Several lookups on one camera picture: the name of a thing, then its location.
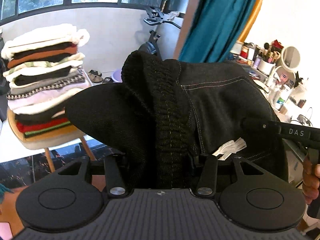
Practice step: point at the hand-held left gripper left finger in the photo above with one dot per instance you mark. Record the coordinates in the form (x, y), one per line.
(113, 175)

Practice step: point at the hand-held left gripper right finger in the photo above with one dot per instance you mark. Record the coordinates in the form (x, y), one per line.
(208, 175)

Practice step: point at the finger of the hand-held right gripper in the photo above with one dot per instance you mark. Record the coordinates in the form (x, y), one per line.
(262, 126)

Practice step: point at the black pants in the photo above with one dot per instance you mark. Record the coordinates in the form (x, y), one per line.
(212, 100)

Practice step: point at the stack of folded clothes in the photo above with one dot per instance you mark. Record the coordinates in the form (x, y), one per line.
(45, 80)

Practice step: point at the person's right hand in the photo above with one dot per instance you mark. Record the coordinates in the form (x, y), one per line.
(308, 187)

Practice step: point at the white pump lotion bottle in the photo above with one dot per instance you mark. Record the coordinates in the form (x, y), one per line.
(281, 100)

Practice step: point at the clear acrylic cosmetic organizer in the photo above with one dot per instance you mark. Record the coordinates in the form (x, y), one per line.
(301, 97)

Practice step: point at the white arched cosmetic organizer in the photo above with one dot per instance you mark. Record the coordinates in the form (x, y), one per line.
(275, 75)

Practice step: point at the black hair clip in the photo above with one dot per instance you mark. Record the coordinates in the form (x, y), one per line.
(298, 78)

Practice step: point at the white makeup brush holder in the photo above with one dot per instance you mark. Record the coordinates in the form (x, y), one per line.
(265, 67)

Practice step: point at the bunch of makeup brushes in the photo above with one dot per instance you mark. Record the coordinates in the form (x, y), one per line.
(268, 53)

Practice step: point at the row of cosmetic tubes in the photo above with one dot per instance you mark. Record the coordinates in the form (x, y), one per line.
(248, 53)

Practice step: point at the round white vanity mirror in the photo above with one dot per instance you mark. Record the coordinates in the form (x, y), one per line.
(291, 56)

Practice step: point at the wooden chair cream seat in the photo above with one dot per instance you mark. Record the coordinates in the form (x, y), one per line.
(45, 142)

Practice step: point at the red cloth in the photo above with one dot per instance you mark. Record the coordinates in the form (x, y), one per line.
(277, 45)

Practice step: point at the dark printed poster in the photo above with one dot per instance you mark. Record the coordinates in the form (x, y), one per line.
(25, 165)

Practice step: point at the purple plastic basin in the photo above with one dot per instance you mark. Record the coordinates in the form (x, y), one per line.
(116, 76)

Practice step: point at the teal curtain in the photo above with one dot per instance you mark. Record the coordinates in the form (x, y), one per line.
(220, 17)

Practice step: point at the exercise bike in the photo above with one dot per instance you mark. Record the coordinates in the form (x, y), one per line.
(150, 47)

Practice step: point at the white rag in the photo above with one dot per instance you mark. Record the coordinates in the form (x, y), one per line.
(173, 15)

